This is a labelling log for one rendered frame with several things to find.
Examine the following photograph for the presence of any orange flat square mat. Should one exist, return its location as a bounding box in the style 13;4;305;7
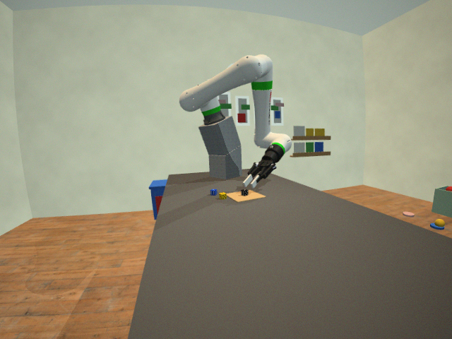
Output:
227;190;266;203

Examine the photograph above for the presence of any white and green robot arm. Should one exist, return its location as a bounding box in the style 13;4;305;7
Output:
179;54;292;163

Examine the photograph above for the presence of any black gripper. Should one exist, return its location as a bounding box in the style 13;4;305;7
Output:
243;150;278;188

